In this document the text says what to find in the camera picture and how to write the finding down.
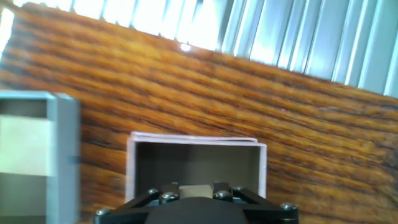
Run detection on light blue cardboard box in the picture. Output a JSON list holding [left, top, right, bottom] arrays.
[[0, 90, 81, 224]]

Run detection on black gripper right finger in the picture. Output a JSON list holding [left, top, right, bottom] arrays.
[[213, 182, 299, 224]]

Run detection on small wooden cube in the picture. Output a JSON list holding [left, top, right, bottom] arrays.
[[178, 184, 215, 199]]

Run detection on large wooden cube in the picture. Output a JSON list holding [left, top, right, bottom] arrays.
[[0, 114, 57, 177]]

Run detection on pink cardboard box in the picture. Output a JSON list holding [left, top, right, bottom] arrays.
[[125, 131, 268, 205]]

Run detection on glossy wood-grain board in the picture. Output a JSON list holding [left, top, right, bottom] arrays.
[[0, 1, 398, 224]]

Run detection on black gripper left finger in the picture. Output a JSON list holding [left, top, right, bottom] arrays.
[[94, 182, 180, 224]]

